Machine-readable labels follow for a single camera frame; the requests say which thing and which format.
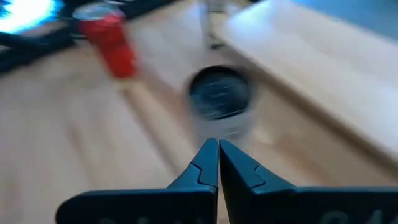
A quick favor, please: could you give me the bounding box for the red soda can blue label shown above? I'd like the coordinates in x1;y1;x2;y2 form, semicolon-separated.
71;4;141;80

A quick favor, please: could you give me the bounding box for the black wire rack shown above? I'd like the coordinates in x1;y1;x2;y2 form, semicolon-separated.
217;0;398;167

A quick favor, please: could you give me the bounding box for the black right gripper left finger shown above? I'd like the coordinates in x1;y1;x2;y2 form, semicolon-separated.
55;137;220;224

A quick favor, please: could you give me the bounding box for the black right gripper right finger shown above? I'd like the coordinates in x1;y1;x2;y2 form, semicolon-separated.
219;139;398;224

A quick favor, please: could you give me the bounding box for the tall white can black lid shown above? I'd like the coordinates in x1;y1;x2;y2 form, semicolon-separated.
185;64;257;147

